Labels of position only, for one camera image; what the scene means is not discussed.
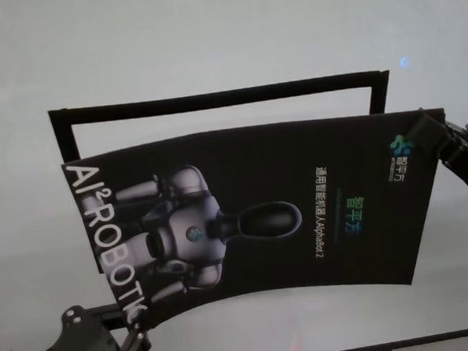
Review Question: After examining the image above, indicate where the black robot print poster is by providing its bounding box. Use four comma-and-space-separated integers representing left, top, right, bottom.
57, 106, 461, 331

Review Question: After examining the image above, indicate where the black tape rectangle frame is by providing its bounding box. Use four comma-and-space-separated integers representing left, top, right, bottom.
46, 67, 403, 279

